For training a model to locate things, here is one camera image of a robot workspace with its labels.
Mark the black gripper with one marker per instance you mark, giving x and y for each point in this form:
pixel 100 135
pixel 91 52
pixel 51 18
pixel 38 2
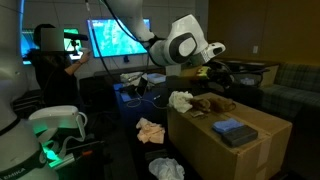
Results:
pixel 220 75

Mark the brown plush toy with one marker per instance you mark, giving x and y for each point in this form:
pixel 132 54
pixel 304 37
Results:
pixel 213 105

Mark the white bluish cloth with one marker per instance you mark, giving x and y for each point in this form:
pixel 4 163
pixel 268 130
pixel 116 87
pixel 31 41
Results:
pixel 179 100

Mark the blue knitted cloth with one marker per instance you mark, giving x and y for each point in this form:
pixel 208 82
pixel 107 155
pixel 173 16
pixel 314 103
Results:
pixel 226 125

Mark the dark grey felt duster block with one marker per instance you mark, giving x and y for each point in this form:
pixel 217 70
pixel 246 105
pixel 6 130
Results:
pixel 240 136

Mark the white cloth pink patch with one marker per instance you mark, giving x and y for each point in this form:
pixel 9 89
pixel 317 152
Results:
pixel 166 169

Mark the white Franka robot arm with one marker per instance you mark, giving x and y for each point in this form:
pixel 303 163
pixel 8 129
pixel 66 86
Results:
pixel 16 150

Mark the large cardboard box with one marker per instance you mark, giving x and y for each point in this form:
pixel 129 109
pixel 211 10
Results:
pixel 206 150

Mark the tan side cabinet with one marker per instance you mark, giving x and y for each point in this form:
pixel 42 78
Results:
pixel 263 75

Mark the white printed paper sheet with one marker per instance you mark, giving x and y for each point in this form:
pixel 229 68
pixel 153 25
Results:
pixel 197 113

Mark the white shallow tray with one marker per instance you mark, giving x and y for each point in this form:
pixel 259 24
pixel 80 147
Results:
pixel 156 78

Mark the green plaid sofa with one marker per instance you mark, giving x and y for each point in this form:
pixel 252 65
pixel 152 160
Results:
pixel 293 93

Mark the white plastic container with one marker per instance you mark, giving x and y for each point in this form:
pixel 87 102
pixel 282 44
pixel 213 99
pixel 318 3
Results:
pixel 131 77

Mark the dark open laptop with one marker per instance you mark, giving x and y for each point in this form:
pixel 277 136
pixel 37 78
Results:
pixel 131 91

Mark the brown low sideboard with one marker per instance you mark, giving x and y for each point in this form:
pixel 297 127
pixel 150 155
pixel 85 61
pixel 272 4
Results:
pixel 110 71

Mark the orange tipped tool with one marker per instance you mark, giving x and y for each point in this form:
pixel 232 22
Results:
pixel 83 154

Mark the person in dark clothes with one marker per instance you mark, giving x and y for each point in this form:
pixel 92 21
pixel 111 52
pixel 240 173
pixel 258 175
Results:
pixel 53 80

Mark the smaller green lit monitor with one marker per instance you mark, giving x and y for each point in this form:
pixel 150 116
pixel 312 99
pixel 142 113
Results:
pixel 26 43

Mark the white wall outlet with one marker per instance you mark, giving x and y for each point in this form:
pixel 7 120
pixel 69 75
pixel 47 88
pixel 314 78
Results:
pixel 255 49

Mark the large wall TV screen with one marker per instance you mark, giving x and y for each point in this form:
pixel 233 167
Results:
pixel 110 38

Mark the black camera on tripod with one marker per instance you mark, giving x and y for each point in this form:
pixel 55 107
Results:
pixel 75 36

